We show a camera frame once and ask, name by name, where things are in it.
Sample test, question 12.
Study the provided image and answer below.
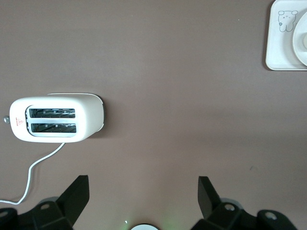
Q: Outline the white toaster power cable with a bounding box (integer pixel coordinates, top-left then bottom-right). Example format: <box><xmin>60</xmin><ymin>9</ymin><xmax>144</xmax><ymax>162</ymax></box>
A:
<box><xmin>0</xmin><ymin>142</ymin><xmax>66</xmax><ymax>205</ymax></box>

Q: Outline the cream round plate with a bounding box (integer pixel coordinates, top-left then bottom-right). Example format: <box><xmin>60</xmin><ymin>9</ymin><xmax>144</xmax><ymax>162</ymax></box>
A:
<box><xmin>292</xmin><ymin>11</ymin><xmax>307</xmax><ymax>67</ymax></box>

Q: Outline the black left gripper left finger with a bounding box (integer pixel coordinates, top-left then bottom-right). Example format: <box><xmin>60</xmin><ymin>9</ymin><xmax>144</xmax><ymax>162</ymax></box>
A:
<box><xmin>0</xmin><ymin>175</ymin><xmax>90</xmax><ymax>230</ymax></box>

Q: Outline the brown table cover mat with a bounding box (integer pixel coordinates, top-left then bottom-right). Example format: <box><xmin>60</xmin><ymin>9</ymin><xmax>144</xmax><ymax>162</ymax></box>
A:
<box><xmin>0</xmin><ymin>0</ymin><xmax>307</xmax><ymax>230</ymax></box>

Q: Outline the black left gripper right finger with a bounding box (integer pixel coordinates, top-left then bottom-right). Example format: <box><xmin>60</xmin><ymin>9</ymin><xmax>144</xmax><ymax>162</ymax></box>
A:
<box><xmin>191</xmin><ymin>176</ymin><xmax>298</xmax><ymax>230</ymax></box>

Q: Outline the cream tray with rabbit print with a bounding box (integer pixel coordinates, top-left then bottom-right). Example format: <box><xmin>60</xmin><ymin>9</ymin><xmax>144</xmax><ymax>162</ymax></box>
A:
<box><xmin>265</xmin><ymin>0</ymin><xmax>307</xmax><ymax>71</ymax></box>

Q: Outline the white two-slot toaster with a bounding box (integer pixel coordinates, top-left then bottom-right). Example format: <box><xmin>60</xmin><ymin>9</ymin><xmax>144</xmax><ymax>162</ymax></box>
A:
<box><xmin>2</xmin><ymin>93</ymin><xmax>106</xmax><ymax>144</ymax></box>

